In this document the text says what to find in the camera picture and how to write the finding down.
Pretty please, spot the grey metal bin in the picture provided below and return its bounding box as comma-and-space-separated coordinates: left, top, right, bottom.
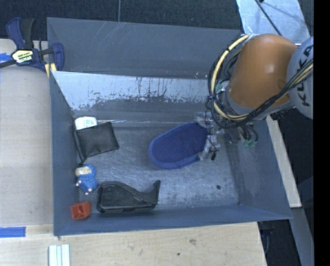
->
45, 17, 293, 237

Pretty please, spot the black cloth pouch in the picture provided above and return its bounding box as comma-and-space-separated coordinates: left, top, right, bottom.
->
73, 121, 120, 163

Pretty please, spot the red-orange cube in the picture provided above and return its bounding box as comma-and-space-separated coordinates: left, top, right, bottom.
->
70, 201, 92, 221

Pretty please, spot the blue toy animal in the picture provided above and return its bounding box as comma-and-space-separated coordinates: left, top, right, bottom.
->
75, 163, 99, 196

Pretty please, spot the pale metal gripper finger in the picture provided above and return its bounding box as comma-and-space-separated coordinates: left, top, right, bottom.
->
194, 113, 212, 129
199, 135, 221, 161

